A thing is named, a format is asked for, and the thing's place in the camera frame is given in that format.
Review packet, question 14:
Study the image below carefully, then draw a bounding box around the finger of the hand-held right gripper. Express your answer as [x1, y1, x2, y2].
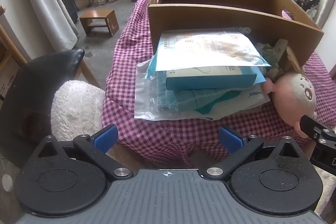
[300, 114, 336, 177]

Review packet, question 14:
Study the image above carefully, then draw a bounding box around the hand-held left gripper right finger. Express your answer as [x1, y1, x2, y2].
[201, 126, 300, 182]

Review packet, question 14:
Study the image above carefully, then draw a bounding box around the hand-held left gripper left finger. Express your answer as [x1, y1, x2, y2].
[37, 124, 133, 182]

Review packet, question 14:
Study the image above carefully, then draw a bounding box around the pink plush toy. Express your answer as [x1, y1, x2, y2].
[262, 70, 318, 138]

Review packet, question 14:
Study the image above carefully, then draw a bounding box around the wet wipes pack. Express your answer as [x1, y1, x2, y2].
[194, 82, 271, 121]

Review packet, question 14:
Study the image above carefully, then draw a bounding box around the clear bag of face masks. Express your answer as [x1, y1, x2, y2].
[134, 57, 218, 121]

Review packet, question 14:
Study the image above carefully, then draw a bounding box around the blue paper box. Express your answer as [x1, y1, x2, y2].
[165, 65, 259, 90]

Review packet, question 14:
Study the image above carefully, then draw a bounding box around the green patterned cloth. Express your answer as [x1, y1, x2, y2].
[256, 42, 285, 81]

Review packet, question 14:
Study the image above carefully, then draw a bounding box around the white and blue zip pouch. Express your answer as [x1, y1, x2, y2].
[145, 28, 272, 80]

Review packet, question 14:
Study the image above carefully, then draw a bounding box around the brown cardboard box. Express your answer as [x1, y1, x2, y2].
[148, 0, 324, 67]

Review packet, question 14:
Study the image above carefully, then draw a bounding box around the white fluffy cushion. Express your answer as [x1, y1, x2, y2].
[50, 80, 105, 142]

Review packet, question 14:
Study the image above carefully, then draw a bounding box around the pink checked tablecloth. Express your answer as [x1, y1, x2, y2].
[102, 0, 336, 169]

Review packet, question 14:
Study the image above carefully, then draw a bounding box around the small cardboard carton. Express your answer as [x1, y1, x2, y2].
[0, 52, 21, 102]

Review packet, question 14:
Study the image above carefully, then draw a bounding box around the small wooden stool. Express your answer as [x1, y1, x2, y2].
[79, 9, 120, 37]

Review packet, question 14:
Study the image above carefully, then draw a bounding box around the grey curtain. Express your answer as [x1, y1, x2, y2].
[16, 0, 79, 62]

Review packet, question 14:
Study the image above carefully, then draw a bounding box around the black chair with wooden frame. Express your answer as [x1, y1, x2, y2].
[0, 49, 102, 169]

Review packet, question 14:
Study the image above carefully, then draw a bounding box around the wooden shelf frame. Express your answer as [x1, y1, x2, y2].
[0, 5, 29, 69]

